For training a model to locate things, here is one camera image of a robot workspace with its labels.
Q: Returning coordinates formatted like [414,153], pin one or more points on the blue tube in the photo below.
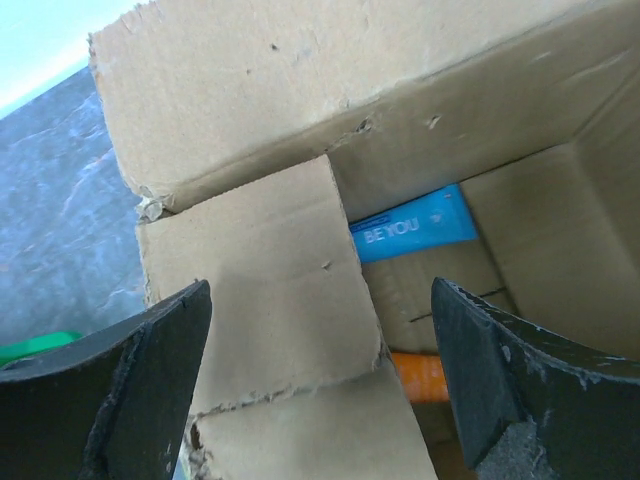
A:
[439,218]

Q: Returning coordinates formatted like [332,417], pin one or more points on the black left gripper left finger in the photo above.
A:
[111,405]

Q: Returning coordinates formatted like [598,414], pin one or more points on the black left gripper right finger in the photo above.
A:
[530,404]

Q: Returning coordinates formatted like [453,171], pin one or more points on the green vegetable tray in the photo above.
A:
[36,346]

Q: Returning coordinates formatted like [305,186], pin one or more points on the orange cream tube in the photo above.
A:
[422,377]

